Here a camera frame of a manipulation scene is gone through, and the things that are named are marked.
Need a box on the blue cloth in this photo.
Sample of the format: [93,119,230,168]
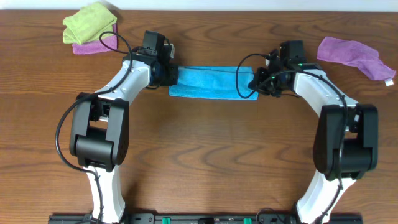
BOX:
[169,66,258,100]

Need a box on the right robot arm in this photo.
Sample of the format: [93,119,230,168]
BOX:
[248,40,379,223]

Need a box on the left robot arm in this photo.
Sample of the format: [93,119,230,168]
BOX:
[69,30,178,223]

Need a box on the folded purple cloth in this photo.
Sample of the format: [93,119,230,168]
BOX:
[72,23,118,55]

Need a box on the folded green cloth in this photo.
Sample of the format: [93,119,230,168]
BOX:
[63,2,117,44]

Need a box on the crumpled purple cloth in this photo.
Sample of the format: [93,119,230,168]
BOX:
[317,37,396,86]

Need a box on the right black cable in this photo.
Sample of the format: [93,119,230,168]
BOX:
[235,53,349,224]

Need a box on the black cable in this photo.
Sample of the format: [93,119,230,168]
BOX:
[55,30,137,224]
[235,53,349,224]

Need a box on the left black cable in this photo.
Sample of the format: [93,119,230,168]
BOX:
[55,30,137,224]

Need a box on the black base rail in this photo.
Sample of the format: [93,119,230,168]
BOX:
[48,213,364,224]

